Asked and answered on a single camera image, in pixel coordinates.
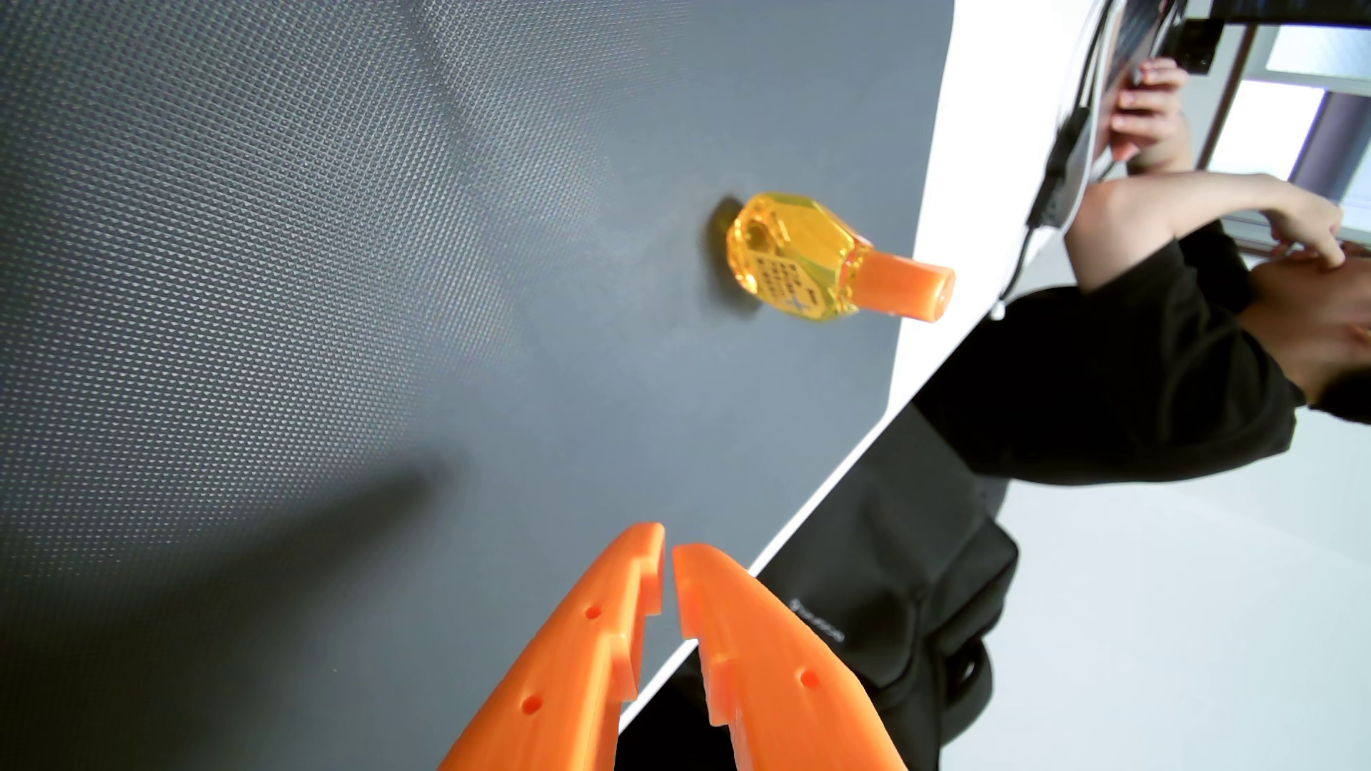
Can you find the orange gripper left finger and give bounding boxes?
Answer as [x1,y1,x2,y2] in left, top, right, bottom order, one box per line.
[439,523,666,771]

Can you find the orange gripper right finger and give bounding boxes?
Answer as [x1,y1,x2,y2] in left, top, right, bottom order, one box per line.
[673,543,910,771]

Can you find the yellow eyedrops bottle orange cap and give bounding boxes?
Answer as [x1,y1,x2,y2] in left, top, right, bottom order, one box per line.
[726,193,957,325]

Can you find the person's hand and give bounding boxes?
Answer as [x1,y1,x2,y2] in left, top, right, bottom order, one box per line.
[1264,180,1347,269]
[1108,59,1193,175]

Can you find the black bag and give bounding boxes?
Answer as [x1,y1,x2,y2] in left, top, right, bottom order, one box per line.
[616,405,1021,771]

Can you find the dark grey textured mat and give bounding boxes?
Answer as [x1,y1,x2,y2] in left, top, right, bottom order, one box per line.
[0,0,955,771]

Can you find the person in black top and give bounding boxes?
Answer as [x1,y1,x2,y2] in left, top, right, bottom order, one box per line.
[913,219,1371,485]

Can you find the black cable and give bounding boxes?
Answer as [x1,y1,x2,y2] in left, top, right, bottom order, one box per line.
[990,0,1120,323]

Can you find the window with dark frame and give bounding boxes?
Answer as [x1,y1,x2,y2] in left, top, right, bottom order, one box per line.
[1197,21,1371,250]

